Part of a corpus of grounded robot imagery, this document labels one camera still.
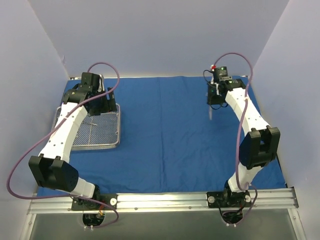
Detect steel scissors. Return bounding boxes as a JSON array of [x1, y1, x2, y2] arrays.
[[208, 106, 213, 121]]

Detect wire mesh instrument tray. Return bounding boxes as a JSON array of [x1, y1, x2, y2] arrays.
[[49, 102, 122, 153]]

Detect blue surgical wrap cloth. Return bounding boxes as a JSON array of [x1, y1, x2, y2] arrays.
[[36, 75, 287, 199]]

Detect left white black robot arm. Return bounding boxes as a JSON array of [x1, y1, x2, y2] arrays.
[[28, 83, 121, 210]]

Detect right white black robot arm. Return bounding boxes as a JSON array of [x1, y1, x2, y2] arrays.
[[207, 79, 281, 207]]

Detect thin black wire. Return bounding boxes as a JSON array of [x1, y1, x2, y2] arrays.
[[202, 69, 213, 83]]

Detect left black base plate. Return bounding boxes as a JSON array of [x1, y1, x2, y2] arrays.
[[71, 193, 118, 211]]

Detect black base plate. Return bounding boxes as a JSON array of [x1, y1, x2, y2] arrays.
[[71, 193, 118, 211], [206, 191, 252, 208]]

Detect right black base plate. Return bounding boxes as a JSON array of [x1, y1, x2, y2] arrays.
[[206, 191, 252, 208]]

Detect aluminium front rail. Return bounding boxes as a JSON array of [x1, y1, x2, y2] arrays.
[[28, 188, 299, 214]]

